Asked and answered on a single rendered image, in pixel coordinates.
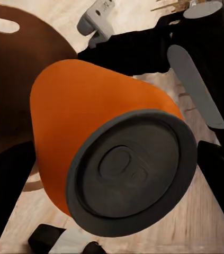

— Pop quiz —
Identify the can of soda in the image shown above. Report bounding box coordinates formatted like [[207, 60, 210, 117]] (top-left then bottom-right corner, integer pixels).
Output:
[[29, 58, 198, 238]]

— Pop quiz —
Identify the trash can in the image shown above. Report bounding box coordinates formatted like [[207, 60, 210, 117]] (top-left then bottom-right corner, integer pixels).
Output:
[[0, 4, 80, 193]]

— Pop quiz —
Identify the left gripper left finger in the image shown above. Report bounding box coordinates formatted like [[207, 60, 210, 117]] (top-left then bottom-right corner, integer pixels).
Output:
[[0, 141, 36, 237]]

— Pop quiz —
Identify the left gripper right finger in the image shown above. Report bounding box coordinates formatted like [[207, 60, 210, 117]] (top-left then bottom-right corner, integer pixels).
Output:
[[197, 140, 224, 213]]

